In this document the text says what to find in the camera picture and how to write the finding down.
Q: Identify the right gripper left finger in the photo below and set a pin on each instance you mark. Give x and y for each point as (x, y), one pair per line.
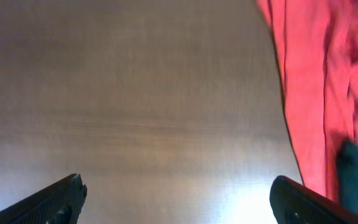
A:
(59, 203)

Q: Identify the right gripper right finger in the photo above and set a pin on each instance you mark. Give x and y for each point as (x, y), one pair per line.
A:
(293, 203)

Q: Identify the red orange garment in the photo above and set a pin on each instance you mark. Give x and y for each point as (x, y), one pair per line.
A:
(316, 43)

